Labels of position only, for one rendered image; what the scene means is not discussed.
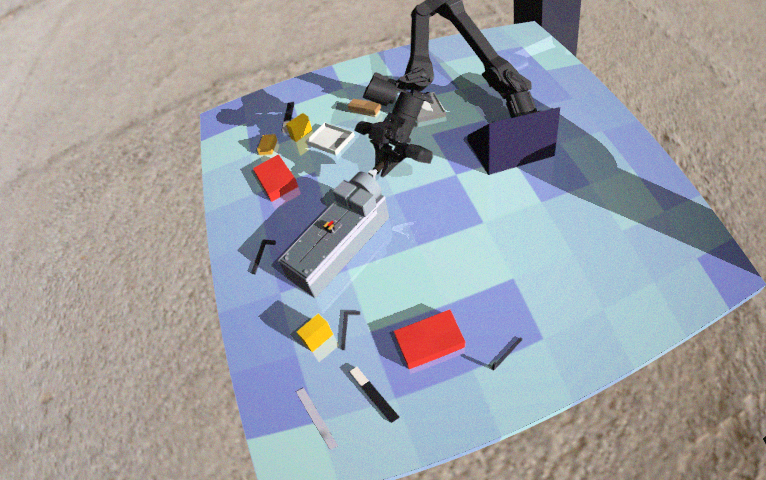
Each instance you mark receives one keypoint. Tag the red block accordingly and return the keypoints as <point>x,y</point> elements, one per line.
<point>275,177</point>
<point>430,339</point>

